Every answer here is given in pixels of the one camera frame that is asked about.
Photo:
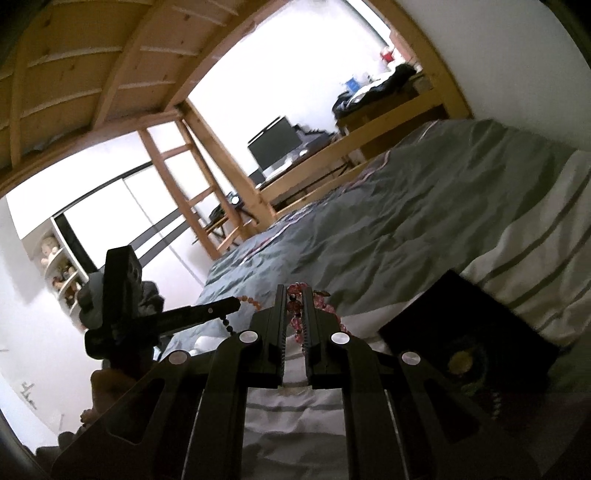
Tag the black computer monitor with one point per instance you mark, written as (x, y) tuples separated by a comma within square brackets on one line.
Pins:
[(273, 143)]

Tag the black jewelry box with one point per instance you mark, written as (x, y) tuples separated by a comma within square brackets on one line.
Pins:
[(458, 343)]

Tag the blue box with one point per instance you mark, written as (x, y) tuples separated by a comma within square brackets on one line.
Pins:
[(353, 86)]

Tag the grey white striped duvet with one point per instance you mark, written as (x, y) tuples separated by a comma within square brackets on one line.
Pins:
[(508, 209)]

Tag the wooden loft bed frame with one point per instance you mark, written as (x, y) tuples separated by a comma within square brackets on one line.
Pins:
[(78, 73)]

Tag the person's left hand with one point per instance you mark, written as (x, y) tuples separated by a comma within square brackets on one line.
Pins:
[(107, 387)]

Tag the wooden ladder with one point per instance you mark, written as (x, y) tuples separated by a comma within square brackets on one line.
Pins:
[(191, 184)]

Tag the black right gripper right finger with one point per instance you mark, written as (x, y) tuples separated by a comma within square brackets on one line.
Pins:
[(394, 433)]

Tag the white shelf with plush toys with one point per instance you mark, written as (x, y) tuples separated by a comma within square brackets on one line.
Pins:
[(62, 273)]

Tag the white sliding wardrobe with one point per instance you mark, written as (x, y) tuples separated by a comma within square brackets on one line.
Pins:
[(137, 210)]

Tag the red item on dresser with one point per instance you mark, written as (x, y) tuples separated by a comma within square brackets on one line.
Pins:
[(387, 55)]

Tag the wooden desk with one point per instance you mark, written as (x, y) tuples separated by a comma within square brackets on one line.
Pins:
[(311, 143)]

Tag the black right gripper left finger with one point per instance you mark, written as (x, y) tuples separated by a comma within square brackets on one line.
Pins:
[(185, 418)]

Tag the dark clothes pile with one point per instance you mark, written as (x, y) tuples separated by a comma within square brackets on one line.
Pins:
[(395, 83)]

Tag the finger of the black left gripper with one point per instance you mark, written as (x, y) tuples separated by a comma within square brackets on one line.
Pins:
[(182, 318)]

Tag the dark jacket on chair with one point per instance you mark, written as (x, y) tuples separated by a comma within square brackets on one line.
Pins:
[(101, 301)]

